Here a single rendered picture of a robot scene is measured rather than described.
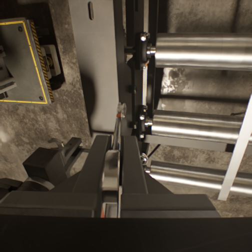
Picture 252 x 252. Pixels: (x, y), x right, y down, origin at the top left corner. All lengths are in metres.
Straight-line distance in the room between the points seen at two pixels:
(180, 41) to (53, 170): 0.51
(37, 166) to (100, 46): 0.26
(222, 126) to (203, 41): 0.32
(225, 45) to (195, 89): 1.02
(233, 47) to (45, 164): 0.59
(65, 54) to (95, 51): 1.44
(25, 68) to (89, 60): 1.33
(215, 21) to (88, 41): 1.25
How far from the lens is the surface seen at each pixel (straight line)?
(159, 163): 0.92
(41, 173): 0.36
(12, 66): 1.80
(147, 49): 0.66
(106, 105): 0.43
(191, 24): 1.53
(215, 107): 1.72
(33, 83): 1.71
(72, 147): 0.44
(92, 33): 0.39
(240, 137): 0.77
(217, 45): 0.64
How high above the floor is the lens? 1.53
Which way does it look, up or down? 55 degrees down
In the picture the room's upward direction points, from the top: 155 degrees counter-clockwise
